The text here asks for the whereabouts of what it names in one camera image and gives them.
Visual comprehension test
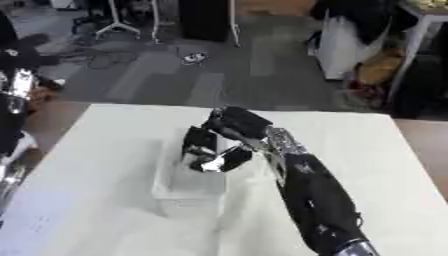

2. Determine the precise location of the black cloth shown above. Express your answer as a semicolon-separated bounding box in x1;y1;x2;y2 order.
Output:
308;0;420;46

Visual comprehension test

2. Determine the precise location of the black cabinet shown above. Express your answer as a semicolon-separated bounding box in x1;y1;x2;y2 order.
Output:
176;0;235;43

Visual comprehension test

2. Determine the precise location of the white pole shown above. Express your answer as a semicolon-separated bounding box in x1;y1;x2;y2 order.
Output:
227;0;244;48
148;0;163;45

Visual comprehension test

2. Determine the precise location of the white open box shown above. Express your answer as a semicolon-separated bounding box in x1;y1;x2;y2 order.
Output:
150;128;231;218

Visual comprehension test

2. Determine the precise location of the white power strip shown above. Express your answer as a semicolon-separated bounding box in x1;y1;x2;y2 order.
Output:
182;51;210;65

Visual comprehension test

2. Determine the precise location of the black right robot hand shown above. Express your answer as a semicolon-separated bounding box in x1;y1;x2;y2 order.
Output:
180;106;277;174

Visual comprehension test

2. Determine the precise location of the black floor cable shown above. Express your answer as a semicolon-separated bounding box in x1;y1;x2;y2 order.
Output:
61;44;140;70

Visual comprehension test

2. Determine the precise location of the yellow bag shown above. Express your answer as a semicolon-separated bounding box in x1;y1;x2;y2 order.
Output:
351;49;406;86

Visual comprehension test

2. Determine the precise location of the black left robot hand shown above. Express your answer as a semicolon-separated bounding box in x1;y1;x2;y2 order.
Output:
0;33;63;73

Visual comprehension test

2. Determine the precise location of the white tripod stand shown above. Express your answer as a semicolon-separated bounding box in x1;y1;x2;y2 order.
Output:
94;0;144;40

